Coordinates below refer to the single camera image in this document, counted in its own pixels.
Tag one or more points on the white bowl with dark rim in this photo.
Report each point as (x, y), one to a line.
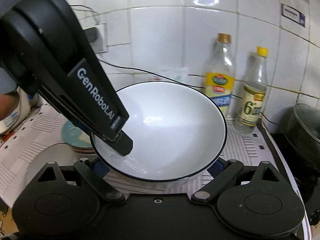
(170, 130)

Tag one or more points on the striped table mat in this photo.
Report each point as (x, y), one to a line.
(247, 150)

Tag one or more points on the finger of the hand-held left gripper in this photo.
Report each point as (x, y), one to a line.
(123, 145)
(81, 126)

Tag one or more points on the black pot with glass lid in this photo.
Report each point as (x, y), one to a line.
(305, 130)

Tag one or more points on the white container at left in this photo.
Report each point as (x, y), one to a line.
(22, 115)

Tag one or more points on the clear vinegar bottle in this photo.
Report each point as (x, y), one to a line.
(252, 105)

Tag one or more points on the blue wall sticker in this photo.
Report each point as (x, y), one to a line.
(293, 15)

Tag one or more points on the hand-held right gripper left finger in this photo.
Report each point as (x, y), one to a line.
(100, 168)

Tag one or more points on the yellow label oil bottle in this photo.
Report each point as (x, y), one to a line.
(220, 87)

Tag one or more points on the white wall socket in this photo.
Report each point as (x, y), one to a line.
(101, 42)

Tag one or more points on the blue fried egg plate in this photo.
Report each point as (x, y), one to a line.
(72, 135)

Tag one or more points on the person's left hand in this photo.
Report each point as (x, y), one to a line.
(7, 105)

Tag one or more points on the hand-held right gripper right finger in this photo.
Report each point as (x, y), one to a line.
(216, 168)

